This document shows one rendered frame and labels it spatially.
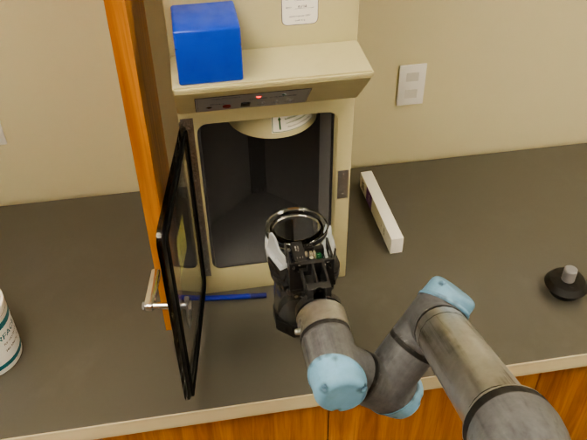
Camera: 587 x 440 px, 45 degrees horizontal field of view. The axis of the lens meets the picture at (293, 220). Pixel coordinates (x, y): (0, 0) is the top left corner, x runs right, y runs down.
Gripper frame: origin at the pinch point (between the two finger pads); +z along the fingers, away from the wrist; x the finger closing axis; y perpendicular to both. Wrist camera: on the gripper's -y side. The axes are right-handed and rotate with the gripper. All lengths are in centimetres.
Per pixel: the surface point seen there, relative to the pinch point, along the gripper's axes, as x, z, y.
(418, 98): -42, 61, -12
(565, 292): -58, 3, -27
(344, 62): -10.0, 10.7, 27.2
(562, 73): -81, 62, -9
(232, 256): 10.7, 21.6, -22.0
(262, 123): 2.8, 21.4, 10.6
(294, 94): -1.8, 11.3, 21.8
